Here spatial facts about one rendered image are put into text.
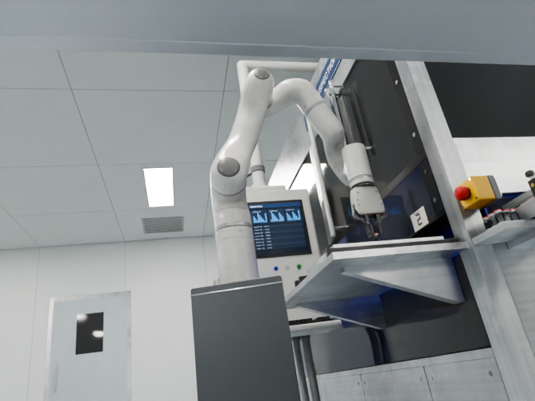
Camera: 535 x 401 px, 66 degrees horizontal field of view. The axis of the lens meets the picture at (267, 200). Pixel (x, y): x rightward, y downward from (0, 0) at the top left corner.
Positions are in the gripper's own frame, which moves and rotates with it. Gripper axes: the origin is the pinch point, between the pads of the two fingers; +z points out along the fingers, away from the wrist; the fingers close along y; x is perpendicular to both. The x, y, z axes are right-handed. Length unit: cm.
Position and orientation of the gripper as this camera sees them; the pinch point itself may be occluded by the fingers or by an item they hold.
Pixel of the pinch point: (373, 230)
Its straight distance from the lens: 140.4
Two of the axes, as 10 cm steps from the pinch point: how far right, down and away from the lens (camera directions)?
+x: 1.8, -4.2, -8.9
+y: -9.7, 0.5, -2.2
